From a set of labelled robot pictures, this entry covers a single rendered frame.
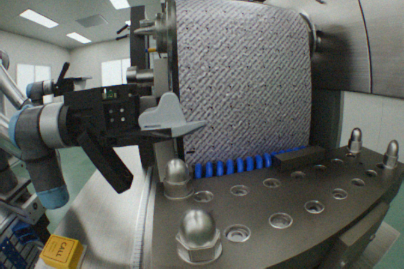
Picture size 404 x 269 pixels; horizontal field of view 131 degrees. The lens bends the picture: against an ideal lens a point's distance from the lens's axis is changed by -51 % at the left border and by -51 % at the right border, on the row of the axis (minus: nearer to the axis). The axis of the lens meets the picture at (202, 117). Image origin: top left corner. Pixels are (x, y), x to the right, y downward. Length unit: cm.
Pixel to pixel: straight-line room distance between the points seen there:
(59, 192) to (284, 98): 43
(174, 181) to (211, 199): 5
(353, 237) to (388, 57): 27
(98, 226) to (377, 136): 300
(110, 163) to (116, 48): 598
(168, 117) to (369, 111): 291
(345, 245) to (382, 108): 275
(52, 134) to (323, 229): 35
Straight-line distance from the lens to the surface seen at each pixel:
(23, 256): 103
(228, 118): 28
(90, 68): 646
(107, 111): 26
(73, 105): 29
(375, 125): 298
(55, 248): 37
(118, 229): 39
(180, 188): 21
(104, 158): 28
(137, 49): 61
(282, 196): 22
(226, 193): 22
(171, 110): 24
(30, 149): 35
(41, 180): 36
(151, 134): 24
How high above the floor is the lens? 116
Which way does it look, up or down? 11 degrees down
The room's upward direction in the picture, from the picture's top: 3 degrees counter-clockwise
